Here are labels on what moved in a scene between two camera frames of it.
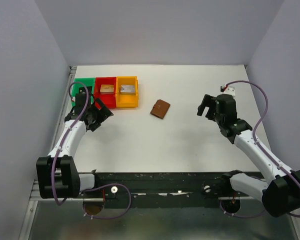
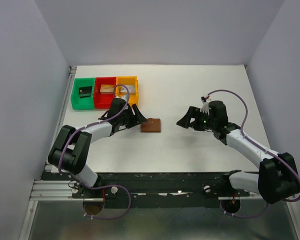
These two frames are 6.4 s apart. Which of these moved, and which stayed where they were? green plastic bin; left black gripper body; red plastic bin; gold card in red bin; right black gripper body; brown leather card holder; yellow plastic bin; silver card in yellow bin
Moved: brown leather card holder; left black gripper body; right black gripper body
Stayed: gold card in red bin; green plastic bin; silver card in yellow bin; red plastic bin; yellow plastic bin
